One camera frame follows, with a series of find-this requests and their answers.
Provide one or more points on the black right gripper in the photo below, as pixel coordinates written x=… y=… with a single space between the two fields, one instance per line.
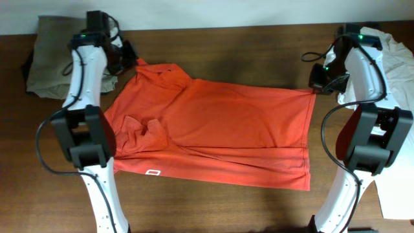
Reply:
x=317 y=87

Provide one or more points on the orange polo shirt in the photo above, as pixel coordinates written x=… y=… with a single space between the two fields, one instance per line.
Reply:
x=169 y=124

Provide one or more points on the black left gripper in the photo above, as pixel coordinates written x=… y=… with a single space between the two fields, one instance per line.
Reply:
x=132 y=57

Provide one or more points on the black garment under white shirt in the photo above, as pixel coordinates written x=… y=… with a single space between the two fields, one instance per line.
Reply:
x=373 y=25

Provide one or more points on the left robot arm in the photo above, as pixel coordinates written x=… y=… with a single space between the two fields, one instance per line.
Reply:
x=84 y=134

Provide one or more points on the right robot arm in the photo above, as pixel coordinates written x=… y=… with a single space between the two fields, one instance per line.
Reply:
x=374 y=134

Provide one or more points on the folded olive green trousers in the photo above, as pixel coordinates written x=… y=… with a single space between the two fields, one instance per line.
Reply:
x=49 y=75

